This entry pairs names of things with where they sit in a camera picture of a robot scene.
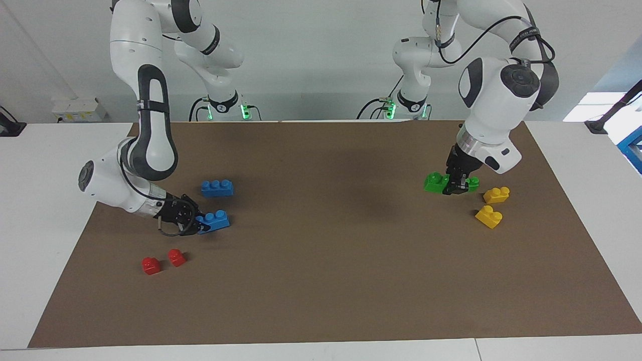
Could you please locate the brown table mat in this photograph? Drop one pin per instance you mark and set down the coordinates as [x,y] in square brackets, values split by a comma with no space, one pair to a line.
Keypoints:
[321,276]

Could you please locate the green two-stud toy brick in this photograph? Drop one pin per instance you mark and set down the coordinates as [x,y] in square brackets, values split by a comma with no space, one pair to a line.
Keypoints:
[473,182]
[435,182]

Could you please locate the white power strip box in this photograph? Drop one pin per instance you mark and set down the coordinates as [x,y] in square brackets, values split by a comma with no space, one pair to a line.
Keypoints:
[80,110]

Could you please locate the red one-stud toy brick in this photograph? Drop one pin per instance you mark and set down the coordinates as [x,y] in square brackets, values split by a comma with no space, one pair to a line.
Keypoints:
[176,258]
[151,266]

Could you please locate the black clamp mount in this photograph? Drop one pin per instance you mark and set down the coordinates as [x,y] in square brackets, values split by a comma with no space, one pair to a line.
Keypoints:
[10,128]

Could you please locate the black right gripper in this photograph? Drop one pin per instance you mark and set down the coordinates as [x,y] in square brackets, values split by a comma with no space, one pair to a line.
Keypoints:
[173,215]

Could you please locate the blue three-stud toy brick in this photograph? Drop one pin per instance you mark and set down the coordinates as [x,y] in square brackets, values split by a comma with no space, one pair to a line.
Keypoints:
[216,222]
[217,189]

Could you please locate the yellow two-stud toy brick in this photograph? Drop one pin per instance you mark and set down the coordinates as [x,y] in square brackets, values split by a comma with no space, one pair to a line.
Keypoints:
[496,195]
[489,217]

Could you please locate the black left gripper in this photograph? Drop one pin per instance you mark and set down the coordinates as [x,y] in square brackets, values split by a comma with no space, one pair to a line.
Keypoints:
[459,160]

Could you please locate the blue crate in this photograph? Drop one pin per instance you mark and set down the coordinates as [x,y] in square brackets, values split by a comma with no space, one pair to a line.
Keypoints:
[633,148]

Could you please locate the black camera stand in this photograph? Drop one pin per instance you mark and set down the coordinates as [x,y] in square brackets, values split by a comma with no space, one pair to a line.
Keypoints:
[609,113]

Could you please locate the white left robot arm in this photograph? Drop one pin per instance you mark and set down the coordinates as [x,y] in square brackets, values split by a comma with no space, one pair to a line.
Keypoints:
[494,100]

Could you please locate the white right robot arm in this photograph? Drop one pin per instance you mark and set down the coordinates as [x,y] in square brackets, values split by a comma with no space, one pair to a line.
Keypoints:
[135,40]

